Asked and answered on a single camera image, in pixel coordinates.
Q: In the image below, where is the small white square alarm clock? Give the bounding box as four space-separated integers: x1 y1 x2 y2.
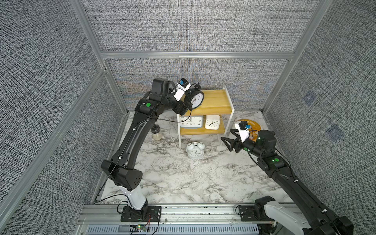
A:
205 115 221 130

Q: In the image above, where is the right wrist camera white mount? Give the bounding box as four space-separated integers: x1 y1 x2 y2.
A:
234 121 251 143

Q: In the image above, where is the white and wood shelf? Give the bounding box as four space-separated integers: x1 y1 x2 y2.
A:
178 87 235 148

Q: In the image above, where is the oval bread loaf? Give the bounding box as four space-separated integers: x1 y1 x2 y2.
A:
246 119 261 134

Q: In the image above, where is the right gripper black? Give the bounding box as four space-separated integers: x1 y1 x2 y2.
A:
222 129 266 161

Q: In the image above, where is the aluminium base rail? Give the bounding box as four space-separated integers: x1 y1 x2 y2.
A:
74 203 303 235

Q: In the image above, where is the black twin bell alarm clock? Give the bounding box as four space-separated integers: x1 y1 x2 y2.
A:
185 82 205 111

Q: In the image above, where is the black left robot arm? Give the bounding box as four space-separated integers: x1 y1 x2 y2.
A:
101 78 191 212

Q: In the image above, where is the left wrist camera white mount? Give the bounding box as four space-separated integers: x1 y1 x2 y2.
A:
173 78 191 101

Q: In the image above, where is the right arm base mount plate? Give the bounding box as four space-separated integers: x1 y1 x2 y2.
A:
237 204 274 222

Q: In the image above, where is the grey rectangular alarm clock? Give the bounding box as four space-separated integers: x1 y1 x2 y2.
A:
180 116 204 129

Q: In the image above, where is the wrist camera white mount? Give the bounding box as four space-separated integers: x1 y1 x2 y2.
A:
173 78 191 101
234 121 251 143

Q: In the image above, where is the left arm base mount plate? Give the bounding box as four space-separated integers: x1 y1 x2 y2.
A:
120 206 162 222

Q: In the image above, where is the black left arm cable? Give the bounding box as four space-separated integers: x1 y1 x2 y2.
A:
93 108 193 215

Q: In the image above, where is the white twin bell alarm clock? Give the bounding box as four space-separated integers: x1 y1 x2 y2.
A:
186 142 205 160

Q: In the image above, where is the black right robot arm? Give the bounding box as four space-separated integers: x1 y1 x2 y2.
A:
221 129 354 235

